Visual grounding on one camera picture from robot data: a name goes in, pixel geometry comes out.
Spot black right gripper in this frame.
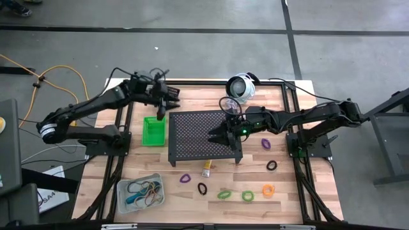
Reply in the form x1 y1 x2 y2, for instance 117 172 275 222
207 116 245 151

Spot grey metal stand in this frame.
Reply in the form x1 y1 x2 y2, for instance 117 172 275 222
362 88 409 187

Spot black strap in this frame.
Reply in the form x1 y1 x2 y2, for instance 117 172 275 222
20 167 80 195

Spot green plastic basket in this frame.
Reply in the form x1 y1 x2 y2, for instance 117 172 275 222
141 116 167 148

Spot dark grey box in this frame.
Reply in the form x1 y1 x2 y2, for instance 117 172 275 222
0 183 41 226

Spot thin yellow rubber band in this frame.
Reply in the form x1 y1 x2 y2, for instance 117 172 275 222
140 181 160 199

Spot white paper box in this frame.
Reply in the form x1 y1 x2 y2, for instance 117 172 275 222
36 165 70 214

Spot rubber bands and coils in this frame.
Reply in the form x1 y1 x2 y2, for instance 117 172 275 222
134 188 162 207

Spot white plastic bin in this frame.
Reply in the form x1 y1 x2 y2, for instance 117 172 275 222
116 172 166 215

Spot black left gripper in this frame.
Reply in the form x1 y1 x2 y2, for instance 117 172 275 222
150 82 181 121

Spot yellow cable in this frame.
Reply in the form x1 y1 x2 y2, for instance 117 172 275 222
0 53 90 128

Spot black hanging cable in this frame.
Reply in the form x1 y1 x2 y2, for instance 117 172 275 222
268 77 341 104

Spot staples packet yellow green print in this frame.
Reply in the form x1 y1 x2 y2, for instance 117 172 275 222
201 159 213 178

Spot person's foot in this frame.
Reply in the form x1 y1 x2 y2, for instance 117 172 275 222
0 0 33 17

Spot white coiled power cable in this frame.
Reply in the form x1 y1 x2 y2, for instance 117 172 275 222
219 95 243 116

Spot black perforated metal riser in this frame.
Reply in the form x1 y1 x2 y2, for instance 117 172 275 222
167 109 243 167

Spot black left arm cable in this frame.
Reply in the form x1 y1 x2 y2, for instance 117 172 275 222
97 66 170 100

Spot white cylindrical appliance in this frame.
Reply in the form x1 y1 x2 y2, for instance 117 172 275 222
225 72 261 105

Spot wide black rubber band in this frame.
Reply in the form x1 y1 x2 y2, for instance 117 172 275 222
127 180 151 196

